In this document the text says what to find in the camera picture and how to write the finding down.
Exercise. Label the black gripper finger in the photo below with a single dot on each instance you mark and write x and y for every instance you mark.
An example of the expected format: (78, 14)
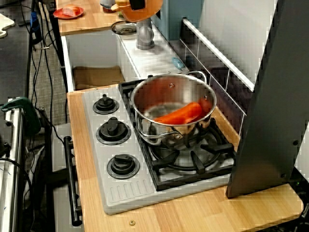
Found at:
(137, 4)

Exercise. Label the orange plastic bowl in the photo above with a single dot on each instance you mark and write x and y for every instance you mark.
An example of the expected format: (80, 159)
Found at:
(149, 12)

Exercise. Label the green glass bottle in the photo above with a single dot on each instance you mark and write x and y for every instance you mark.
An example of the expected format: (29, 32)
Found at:
(120, 15)

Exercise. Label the small metal dish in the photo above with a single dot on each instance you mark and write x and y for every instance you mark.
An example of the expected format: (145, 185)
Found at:
(124, 27)

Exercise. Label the grey toy faucet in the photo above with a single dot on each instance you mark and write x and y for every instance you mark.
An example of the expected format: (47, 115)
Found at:
(144, 36)

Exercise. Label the teal toy microwave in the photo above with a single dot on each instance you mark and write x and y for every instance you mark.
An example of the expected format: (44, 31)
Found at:
(178, 17)

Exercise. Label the white toy sink unit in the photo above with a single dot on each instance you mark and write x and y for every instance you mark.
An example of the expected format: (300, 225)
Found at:
(91, 48)

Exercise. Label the red plate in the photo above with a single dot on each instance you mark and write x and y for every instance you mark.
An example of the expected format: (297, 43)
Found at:
(60, 15)

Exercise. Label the brown cardboard sheet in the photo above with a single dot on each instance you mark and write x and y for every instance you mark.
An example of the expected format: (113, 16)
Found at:
(96, 77)

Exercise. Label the stainless steel pot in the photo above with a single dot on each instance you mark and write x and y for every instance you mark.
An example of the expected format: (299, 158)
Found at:
(169, 89)

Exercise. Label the blue clamp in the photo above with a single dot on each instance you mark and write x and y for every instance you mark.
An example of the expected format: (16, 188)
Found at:
(34, 21)

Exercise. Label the black stove knob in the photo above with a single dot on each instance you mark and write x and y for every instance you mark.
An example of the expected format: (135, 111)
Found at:
(123, 165)
(113, 130)
(105, 105)

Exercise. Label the orange toy carrot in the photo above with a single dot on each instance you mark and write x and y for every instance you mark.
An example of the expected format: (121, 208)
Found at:
(181, 114)

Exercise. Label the grey toy stove panel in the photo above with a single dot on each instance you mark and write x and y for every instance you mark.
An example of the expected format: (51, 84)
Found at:
(101, 149)

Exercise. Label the green clamp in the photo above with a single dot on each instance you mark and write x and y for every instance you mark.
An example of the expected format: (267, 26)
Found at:
(26, 108)

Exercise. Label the dark grey upright panel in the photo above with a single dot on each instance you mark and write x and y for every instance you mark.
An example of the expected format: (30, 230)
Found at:
(265, 120)

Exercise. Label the black burner grate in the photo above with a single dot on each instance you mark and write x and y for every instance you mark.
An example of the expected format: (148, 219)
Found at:
(198, 166)

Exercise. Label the brass countertop screw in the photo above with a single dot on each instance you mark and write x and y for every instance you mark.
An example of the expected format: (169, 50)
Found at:
(132, 222)

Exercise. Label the silver metal frame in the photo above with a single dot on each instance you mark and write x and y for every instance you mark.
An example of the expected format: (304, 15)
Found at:
(14, 145)

